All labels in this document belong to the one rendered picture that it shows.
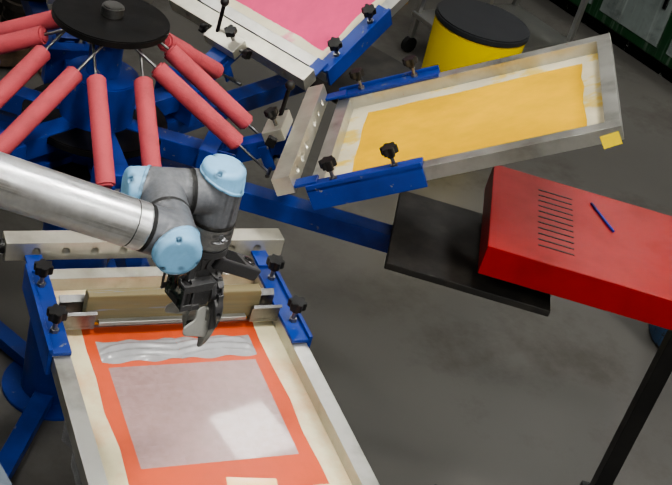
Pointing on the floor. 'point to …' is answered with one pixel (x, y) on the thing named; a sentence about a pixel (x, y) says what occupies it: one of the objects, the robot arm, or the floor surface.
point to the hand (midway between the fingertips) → (196, 330)
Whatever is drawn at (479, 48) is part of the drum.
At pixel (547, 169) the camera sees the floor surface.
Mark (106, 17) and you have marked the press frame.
